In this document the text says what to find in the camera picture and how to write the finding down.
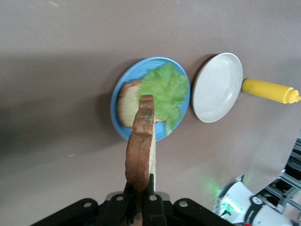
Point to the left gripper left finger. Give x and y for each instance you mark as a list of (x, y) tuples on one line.
[(113, 212)]

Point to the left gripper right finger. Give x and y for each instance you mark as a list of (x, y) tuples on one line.
[(160, 212)]

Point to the brown bread slice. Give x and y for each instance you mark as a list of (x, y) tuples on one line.
[(138, 153), (128, 106)]

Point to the green lettuce leaf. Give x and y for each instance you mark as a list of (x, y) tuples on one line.
[(167, 89)]

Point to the yellow mustard squeeze bottle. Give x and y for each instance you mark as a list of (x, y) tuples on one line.
[(265, 89)]

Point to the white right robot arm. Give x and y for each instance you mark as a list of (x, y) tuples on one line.
[(258, 212)]

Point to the beige round plate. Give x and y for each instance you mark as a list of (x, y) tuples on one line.
[(217, 89)]

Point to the blue round plate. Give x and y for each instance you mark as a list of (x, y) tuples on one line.
[(131, 70)]

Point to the aluminium frame rack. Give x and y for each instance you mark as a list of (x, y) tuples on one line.
[(294, 169)]

